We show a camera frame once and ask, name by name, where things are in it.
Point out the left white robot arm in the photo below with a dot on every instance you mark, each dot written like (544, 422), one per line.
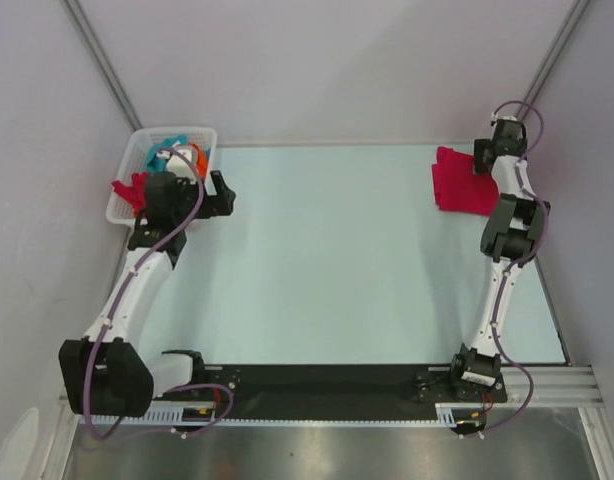
(153, 251)

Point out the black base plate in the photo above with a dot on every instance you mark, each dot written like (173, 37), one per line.
(349, 384)

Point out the white plastic laundry basket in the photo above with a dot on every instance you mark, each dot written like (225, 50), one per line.
(134, 160)

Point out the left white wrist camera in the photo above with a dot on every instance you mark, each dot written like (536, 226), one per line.
(184, 164)

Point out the slotted cable duct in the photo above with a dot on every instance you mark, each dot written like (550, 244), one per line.
(366, 413)

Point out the right aluminium frame post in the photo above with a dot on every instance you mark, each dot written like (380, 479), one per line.
(528, 103)

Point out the teal t shirt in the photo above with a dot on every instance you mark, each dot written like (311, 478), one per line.
(159, 150)

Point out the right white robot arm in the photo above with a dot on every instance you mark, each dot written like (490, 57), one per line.
(510, 240)

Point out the orange t shirt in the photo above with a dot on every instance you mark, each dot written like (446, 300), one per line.
(201, 160)

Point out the left aluminium frame post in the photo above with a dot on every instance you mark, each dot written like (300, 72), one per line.
(101, 61)

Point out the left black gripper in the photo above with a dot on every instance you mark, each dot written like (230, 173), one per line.
(216, 205)

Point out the red t shirt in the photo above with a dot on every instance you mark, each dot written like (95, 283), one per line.
(133, 194)
(458, 189)

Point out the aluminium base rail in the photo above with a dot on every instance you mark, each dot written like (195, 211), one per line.
(537, 385)

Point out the aluminium frame post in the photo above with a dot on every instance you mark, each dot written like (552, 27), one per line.
(528, 103)
(101, 61)

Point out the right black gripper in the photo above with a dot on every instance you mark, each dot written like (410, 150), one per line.
(482, 145)

